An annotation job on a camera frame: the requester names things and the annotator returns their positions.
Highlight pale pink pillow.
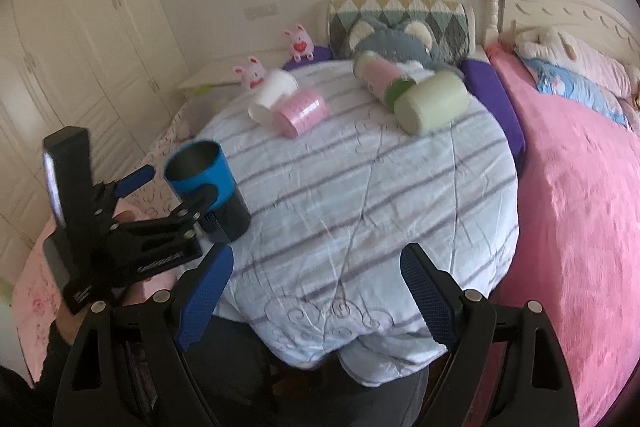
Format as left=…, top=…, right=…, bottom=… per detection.
left=515, top=29, right=640, bottom=100

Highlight striped white quilt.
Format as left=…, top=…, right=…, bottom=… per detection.
left=192, top=59, right=521, bottom=389

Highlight person's dark trousers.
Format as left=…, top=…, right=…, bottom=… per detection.
left=184, top=316, right=432, bottom=427

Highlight grey plush toy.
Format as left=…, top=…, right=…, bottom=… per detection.
left=347, top=19, right=466, bottom=81

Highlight cream wardrobe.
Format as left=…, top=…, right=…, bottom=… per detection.
left=0, top=0, right=192, bottom=279

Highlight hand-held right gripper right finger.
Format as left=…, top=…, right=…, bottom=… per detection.
left=400, top=243, right=581, bottom=427

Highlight cream nightstand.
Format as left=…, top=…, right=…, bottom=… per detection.
left=174, top=56, right=252, bottom=100

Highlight pink fuzzy blanket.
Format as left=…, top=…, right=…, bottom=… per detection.
left=484, top=44, right=640, bottom=427

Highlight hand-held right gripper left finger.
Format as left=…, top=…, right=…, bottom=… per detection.
left=51, top=243, right=235, bottom=427

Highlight diamond patterned pillow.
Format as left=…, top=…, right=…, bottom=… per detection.
left=327, top=0, right=476, bottom=64

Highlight cream bed headboard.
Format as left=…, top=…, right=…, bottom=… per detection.
left=481, top=0, right=640, bottom=68

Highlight blue printed pillow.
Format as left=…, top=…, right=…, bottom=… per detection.
left=522, top=56, right=632, bottom=128

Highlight pale green cup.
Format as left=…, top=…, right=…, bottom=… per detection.
left=393, top=70, right=470, bottom=136

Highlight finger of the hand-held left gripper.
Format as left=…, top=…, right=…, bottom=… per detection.
left=96, top=165, right=157, bottom=208
left=116, top=185, right=219, bottom=240

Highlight white cup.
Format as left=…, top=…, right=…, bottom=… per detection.
left=247, top=69, right=300, bottom=126

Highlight pink cup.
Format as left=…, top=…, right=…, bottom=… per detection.
left=272, top=89, right=330, bottom=140

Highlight pink bunny toy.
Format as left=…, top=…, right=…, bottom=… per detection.
left=283, top=24, right=316, bottom=62
left=232, top=55, right=268, bottom=90

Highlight white plush toy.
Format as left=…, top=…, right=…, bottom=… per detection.
left=514, top=26, right=587, bottom=64

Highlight blue and black cup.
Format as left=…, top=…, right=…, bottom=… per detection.
left=164, top=140, right=252, bottom=244

